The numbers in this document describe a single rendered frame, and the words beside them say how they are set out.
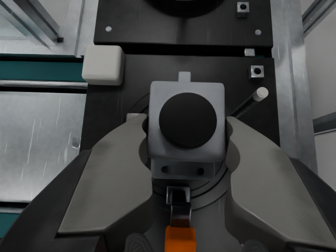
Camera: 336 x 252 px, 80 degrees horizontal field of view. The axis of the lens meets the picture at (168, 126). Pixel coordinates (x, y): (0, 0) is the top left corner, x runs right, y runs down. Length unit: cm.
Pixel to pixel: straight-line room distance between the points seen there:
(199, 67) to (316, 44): 28
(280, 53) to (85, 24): 27
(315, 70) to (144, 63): 32
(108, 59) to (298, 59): 25
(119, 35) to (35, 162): 22
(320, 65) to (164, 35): 31
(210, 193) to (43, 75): 27
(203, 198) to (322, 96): 31
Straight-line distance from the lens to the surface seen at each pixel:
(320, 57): 49
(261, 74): 28
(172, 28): 30
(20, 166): 37
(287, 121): 29
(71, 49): 33
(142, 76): 27
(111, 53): 27
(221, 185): 23
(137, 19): 32
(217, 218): 25
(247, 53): 30
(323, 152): 44
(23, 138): 37
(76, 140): 27
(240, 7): 33
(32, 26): 32
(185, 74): 17
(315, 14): 40
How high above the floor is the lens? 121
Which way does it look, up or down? 78 degrees down
